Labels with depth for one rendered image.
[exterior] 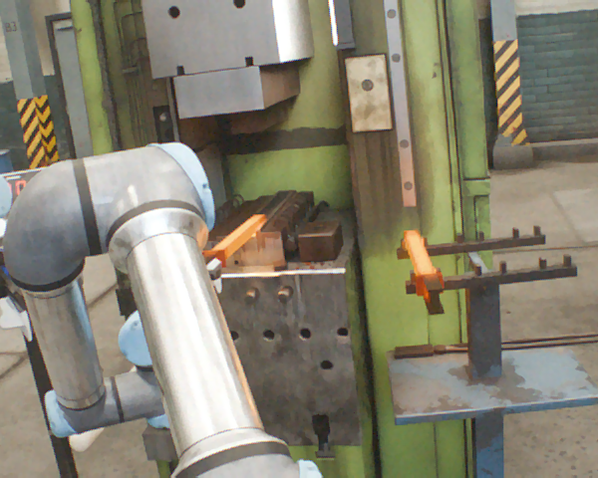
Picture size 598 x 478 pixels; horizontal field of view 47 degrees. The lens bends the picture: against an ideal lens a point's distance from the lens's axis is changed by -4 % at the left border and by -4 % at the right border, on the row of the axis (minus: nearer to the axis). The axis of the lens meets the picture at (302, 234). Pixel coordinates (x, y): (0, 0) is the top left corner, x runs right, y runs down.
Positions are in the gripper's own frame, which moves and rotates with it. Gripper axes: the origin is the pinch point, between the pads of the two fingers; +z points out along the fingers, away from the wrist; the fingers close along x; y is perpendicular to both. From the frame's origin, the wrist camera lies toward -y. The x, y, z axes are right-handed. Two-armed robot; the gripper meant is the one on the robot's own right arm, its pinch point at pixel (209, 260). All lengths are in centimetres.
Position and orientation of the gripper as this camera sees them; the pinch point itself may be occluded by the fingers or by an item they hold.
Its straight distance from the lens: 136.5
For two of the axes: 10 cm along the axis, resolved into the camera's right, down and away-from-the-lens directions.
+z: 1.9, -2.6, 9.5
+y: 1.3, 9.6, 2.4
